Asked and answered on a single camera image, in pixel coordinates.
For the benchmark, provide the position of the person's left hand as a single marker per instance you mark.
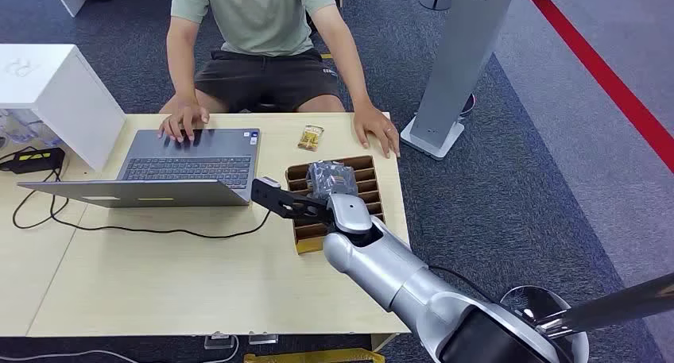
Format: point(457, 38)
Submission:
point(375, 129)

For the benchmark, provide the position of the person's right hand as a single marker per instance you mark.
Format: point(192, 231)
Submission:
point(184, 119)

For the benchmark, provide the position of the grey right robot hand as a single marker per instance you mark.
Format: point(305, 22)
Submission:
point(348, 213)

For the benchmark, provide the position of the person's left forearm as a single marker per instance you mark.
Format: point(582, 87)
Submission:
point(350, 74)

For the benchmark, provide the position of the person's right forearm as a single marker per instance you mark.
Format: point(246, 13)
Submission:
point(182, 71)

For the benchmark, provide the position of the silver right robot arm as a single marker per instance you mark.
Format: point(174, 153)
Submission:
point(389, 276)

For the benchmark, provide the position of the person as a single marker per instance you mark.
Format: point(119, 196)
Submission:
point(263, 18)

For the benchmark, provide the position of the brown cardboard slotted organizer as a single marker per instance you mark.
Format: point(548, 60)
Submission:
point(368, 184)

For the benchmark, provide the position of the grey laptop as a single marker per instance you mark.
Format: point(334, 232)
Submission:
point(195, 163)

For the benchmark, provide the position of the yellow snack packet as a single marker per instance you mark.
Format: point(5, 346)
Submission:
point(310, 138)

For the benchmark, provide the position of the grey pillar stand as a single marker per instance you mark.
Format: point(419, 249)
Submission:
point(463, 50)

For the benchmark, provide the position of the white box cabinet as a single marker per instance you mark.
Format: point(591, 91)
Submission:
point(58, 97)

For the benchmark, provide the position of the clear plastic desk clip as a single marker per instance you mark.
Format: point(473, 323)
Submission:
point(219, 341)
point(262, 338)

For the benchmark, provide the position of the black power adapter yellow label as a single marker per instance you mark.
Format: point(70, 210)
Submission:
point(37, 160)

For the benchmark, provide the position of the clear plastic container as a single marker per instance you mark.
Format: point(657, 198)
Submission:
point(23, 129)

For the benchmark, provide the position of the chrome dome base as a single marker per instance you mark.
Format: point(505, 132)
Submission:
point(526, 303)

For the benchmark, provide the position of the red barrier belt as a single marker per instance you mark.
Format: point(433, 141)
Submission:
point(605, 79)

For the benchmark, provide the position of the black pole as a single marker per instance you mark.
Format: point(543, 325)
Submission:
point(616, 305)

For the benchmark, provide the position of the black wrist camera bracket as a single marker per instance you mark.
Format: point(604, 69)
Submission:
point(279, 200)

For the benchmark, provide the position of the yellow bracket under desk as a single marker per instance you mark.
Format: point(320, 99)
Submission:
point(316, 356)

